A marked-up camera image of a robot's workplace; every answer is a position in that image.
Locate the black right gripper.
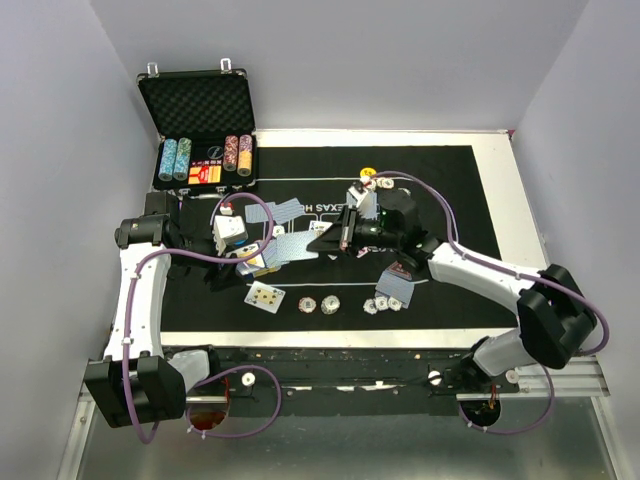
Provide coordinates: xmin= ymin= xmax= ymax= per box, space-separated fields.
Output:
xmin=308 ymin=204 xmax=402 ymax=258

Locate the blue playing card box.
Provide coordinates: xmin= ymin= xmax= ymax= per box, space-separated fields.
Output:
xmin=226 ymin=242 xmax=281 ymax=279

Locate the red triangular dealer button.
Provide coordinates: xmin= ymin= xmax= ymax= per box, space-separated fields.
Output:
xmin=389 ymin=261 xmax=412 ymax=281

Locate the face up spade card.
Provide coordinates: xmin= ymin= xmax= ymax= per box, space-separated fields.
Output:
xmin=244 ymin=281 xmax=286 ymax=314

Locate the blue backed card bottom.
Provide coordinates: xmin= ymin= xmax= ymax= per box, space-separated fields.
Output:
xmin=378 ymin=282 xmax=415 ymax=309

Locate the blue backed card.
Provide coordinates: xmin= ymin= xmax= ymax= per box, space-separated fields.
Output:
xmin=244 ymin=204 xmax=271 ymax=224
xmin=378 ymin=282 xmax=415 ymax=309

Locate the yellow big blind button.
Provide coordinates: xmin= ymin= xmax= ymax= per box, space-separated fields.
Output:
xmin=359 ymin=167 xmax=377 ymax=178

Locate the blue backed card fan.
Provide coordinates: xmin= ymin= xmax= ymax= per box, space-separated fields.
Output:
xmin=262 ymin=231 xmax=319 ymax=267

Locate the blue poker chip stack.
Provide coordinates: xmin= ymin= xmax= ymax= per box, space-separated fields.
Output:
xmin=363 ymin=296 xmax=403 ymax=315

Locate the red poker chip stack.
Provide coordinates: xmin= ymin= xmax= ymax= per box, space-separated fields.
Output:
xmin=298 ymin=297 xmax=317 ymax=314

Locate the grey poker chip stack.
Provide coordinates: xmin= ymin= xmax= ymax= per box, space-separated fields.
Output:
xmin=321 ymin=295 xmax=341 ymax=315

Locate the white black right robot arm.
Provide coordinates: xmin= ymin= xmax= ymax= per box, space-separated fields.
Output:
xmin=307 ymin=189 xmax=597 ymax=392

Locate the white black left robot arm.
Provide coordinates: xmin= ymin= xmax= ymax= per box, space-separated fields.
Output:
xmin=84 ymin=192 xmax=222 ymax=428

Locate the black poker table mat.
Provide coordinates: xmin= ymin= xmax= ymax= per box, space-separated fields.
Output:
xmin=161 ymin=146 xmax=516 ymax=332

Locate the card deck in case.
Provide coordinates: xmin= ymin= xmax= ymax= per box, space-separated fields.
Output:
xmin=187 ymin=159 xmax=223 ymax=185

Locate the white table board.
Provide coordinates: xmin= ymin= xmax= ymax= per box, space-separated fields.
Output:
xmin=161 ymin=129 xmax=547 ymax=350

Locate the blue chip row in case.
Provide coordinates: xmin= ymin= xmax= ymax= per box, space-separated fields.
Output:
xmin=158 ymin=139 xmax=178 ymax=182

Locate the orange chip row in case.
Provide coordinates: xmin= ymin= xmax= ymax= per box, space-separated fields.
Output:
xmin=237 ymin=135 xmax=253 ymax=177

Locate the green chip row in case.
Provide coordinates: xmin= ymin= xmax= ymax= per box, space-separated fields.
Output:
xmin=173 ymin=137 xmax=192 ymax=181

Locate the red chip row in case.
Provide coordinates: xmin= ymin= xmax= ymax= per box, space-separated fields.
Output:
xmin=223 ymin=135 xmax=239 ymax=172

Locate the black aluminium poker case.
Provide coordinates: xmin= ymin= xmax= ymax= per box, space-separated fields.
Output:
xmin=136 ymin=58 xmax=258 ymax=196

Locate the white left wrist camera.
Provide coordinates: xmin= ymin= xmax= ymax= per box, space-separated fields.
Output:
xmin=213 ymin=215 xmax=248 ymax=256

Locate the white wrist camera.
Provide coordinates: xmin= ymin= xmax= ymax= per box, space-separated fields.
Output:
xmin=213 ymin=215 xmax=248 ymax=256
xmin=346 ymin=181 xmax=374 ymax=218

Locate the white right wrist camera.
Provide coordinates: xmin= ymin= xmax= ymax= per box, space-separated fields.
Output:
xmin=346 ymin=181 xmax=374 ymax=218

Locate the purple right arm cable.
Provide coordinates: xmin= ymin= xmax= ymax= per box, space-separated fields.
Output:
xmin=367 ymin=171 xmax=610 ymax=435

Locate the aluminium rail frame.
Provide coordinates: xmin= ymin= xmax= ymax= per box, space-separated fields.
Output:
xmin=58 ymin=357 xmax=617 ymax=479

